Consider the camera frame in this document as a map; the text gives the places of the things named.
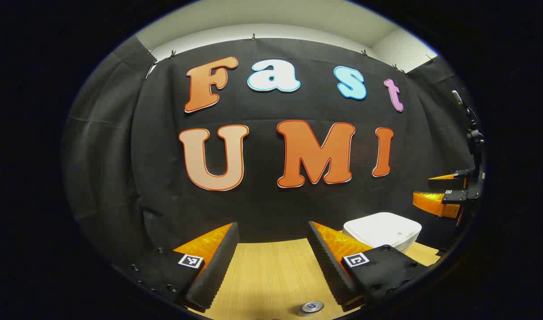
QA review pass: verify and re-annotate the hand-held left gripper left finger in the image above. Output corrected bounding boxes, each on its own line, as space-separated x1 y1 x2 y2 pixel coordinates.
120 222 240 312

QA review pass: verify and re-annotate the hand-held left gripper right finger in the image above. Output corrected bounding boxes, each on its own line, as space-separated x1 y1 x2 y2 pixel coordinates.
308 221 427 312

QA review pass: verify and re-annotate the silver blue pop can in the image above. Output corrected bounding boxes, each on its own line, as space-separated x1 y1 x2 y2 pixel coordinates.
299 301 325 316

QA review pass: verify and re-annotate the white desktop garbage bin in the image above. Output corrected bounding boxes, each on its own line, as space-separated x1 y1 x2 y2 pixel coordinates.
343 212 422 254

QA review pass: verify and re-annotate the wooden desktop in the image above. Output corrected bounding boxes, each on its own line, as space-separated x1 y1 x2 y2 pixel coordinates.
187 238 441 320

